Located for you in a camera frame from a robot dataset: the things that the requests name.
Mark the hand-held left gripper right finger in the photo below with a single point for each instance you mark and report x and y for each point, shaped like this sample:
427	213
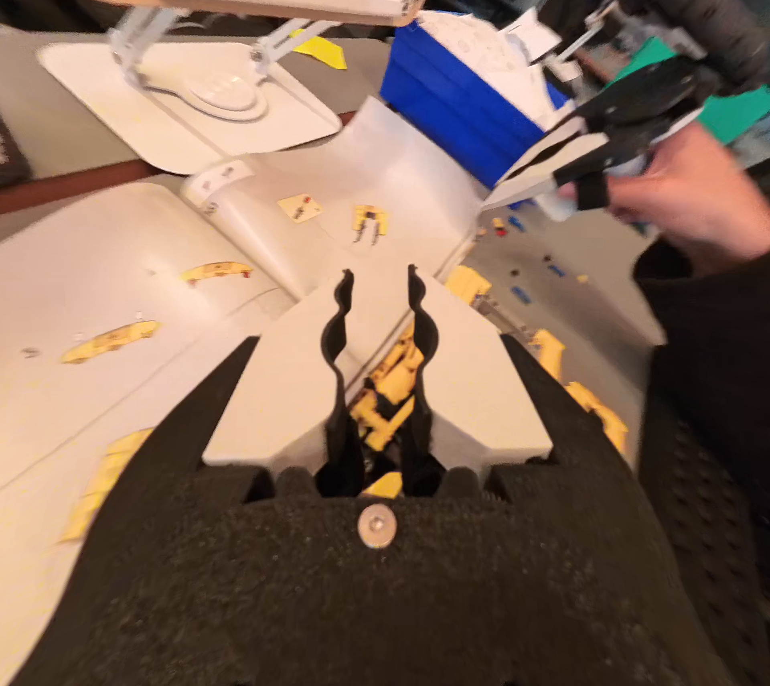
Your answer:
487	397

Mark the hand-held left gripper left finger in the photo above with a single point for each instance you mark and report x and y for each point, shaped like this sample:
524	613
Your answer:
270	397

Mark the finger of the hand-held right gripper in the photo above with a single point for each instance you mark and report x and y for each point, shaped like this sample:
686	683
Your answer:
541	183
550	144

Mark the yellow toy brick car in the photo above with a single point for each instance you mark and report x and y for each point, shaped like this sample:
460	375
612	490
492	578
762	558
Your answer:
391	385

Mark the instruction booklet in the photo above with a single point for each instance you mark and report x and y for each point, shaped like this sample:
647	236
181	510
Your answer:
120	253

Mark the grey desk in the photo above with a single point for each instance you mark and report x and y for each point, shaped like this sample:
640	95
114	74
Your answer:
589	301

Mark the person's right hand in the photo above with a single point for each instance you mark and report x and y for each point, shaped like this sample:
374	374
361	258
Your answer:
692	192

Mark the blue plastic bin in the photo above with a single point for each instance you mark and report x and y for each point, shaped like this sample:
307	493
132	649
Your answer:
457	108

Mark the scattered small brick pins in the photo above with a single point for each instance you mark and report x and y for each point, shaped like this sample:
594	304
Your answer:
520	293

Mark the white printed paper bags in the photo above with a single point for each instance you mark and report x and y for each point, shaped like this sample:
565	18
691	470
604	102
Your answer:
481	48

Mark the yellow paper slip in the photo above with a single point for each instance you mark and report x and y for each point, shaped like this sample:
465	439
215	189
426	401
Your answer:
322	53

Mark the wooden document stand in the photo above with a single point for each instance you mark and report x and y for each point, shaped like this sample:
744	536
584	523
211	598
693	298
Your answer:
198	114

